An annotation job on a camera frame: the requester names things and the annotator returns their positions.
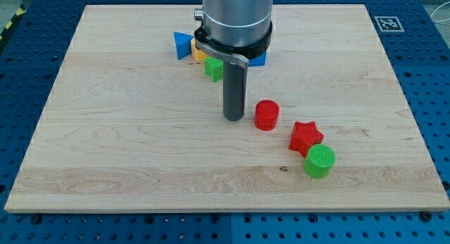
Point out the blue block behind arm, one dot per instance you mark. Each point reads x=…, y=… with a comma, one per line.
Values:
x=258, y=61

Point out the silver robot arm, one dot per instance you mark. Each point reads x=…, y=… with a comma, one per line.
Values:
x=236, y=26

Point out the red cylinder block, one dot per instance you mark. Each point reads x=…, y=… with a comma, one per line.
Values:
x=266, y=115

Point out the green cube block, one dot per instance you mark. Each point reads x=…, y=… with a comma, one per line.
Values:
x=213, y=68

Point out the grey cylindrical pointer tool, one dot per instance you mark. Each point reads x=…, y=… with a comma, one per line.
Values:
x=234, y=79

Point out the yellow block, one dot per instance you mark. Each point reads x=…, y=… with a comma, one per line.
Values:
x=196, y=53

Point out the red star block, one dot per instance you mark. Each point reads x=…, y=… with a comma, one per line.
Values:
x=303, y=136

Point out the blue triangle block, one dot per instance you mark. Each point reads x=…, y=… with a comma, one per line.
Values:
x=182, y=44

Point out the wooden board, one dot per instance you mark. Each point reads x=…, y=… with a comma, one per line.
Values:
x=128, y=128

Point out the green cylinder block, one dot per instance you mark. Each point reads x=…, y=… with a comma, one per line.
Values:
x=319, y=160

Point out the black white fiducial marker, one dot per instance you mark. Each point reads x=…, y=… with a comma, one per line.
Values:
x=389, y=24

